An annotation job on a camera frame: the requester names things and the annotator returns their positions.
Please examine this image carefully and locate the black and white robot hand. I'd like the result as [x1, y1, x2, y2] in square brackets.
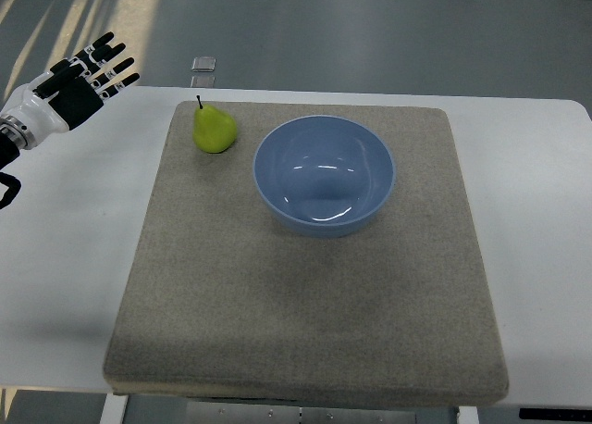
[1, 31, 140, 151]

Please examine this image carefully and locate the green pear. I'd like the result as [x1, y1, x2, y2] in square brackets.
[192, 95, 238, 154]

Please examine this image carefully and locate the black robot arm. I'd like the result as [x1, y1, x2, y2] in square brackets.
[1, 132, 22, 209]

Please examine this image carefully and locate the blue bowl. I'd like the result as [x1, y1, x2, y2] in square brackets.
[253, 115, 397, 238]

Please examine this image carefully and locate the lower floor socket plate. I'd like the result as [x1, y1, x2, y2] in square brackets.
[191, 75, 216, 88]

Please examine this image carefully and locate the grey felt mat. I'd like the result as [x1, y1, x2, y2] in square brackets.
[103, 101, 509, 408]

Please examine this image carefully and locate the black bar under table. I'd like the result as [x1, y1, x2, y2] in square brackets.
[519, 407, 592, 422]

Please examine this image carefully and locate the metal bracket under table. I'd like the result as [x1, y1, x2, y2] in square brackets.
[184, 402, 417, 424]

